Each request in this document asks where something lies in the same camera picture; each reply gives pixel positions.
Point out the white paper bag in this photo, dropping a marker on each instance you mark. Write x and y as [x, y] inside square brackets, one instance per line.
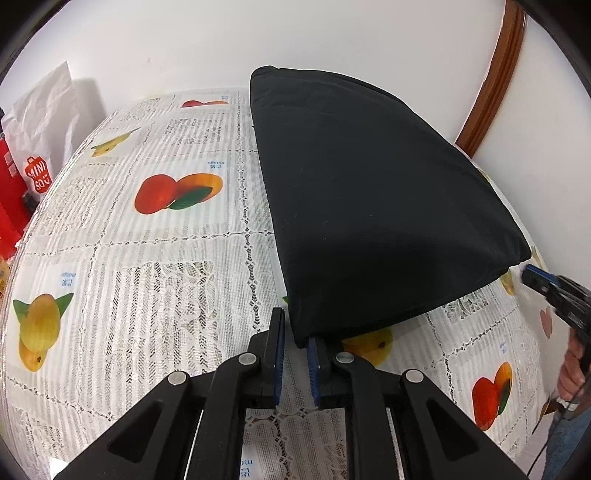
[41, 120]

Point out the black cloth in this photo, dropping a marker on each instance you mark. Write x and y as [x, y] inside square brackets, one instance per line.
[369, 184]

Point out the brown wooden door frame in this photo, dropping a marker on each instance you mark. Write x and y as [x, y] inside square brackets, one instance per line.
[498, 78]

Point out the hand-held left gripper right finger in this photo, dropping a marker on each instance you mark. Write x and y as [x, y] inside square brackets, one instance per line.
[314, 374]

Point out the person's blue jeans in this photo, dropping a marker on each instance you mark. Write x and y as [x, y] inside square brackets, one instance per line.
[568, 443]

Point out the red box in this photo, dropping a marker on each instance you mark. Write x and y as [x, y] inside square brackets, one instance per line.
[9, 194]

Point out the person's right hand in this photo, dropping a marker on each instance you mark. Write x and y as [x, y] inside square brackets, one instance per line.
[572, 374]

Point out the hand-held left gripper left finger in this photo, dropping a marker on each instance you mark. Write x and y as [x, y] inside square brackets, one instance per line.
[278, 355]

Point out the lace fruit print tablecloth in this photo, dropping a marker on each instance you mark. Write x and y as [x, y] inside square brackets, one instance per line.
[138, 286]

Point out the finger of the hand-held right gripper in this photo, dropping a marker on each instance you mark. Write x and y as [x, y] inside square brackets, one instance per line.
[535, 276]

